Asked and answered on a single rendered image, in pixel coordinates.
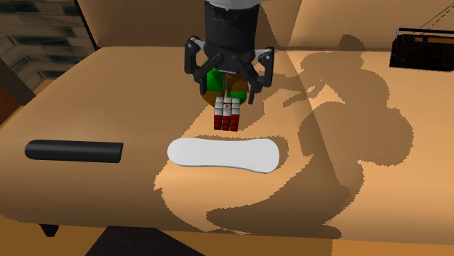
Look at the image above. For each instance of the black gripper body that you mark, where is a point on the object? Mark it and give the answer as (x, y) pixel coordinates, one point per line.
(230, 32)

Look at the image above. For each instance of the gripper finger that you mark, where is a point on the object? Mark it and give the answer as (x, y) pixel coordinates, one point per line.
(193, 58)
(264, 67)

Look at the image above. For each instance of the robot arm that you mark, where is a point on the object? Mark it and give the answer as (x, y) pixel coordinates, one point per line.
(232, 2)

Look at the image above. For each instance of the green and brown faceted toy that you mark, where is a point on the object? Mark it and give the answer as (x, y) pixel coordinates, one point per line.
(213, 79)

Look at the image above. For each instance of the red and white puzzle cube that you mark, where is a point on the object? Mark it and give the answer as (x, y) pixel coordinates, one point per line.
(227, 114)

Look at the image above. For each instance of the white flat oblong pad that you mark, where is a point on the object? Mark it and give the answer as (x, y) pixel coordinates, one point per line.
(223, 154)

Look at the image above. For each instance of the black cylinder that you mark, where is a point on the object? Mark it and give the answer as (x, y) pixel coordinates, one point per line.
(72, 151)

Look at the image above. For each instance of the wooden bookshelf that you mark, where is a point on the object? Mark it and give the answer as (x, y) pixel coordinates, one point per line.
(39, 39)

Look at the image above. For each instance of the black portable radio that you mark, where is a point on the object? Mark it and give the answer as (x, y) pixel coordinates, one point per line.
(422, 53)

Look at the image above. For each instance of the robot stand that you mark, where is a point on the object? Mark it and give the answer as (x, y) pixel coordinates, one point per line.
(142, 244)

